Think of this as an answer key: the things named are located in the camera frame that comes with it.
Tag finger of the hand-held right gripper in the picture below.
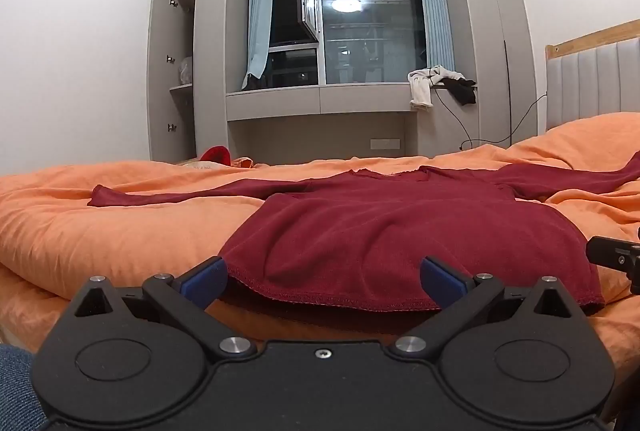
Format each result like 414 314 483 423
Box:
586 236 640 273

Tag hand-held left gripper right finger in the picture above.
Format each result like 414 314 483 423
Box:
391 256 583 358

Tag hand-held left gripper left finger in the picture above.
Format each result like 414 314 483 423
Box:
67 255 257 359

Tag dark red sweater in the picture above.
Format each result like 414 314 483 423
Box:
87 150 640 317

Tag orange blanket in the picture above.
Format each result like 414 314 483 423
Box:
0 111 640 392

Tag red plush item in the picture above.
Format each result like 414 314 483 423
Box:
199 145 233 166

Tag grey padded wooden headboard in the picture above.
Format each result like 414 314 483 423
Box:
545 18 640 132

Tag black garment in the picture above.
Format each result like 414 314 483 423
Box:
442 77 478 106

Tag white garment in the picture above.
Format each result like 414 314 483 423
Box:
407 65 466 112

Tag grey wardrobe door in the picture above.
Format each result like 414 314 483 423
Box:
146 0 176 162

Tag person's blue jeans leg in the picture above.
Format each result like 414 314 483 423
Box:
0 343 48 431

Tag grey built-in wardrobe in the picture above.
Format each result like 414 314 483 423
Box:
146 0 548 164

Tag large window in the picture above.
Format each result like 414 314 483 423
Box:
267 0 428 86

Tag light blue curtain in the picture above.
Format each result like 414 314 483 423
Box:
411 0 457 72
241 0 277 90

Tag black cable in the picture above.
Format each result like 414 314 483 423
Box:
432 86 548 150

